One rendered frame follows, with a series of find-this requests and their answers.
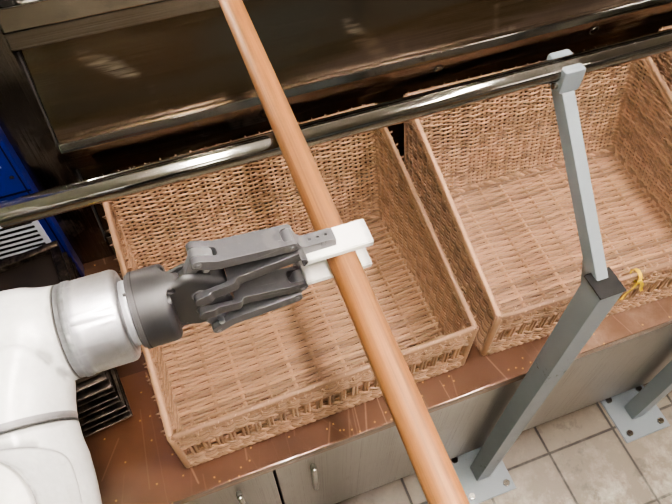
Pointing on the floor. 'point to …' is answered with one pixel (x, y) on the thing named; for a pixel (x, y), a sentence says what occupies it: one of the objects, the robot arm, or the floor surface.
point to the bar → (559, 350)
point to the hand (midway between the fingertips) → (336, 252)
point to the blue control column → (30, 193)
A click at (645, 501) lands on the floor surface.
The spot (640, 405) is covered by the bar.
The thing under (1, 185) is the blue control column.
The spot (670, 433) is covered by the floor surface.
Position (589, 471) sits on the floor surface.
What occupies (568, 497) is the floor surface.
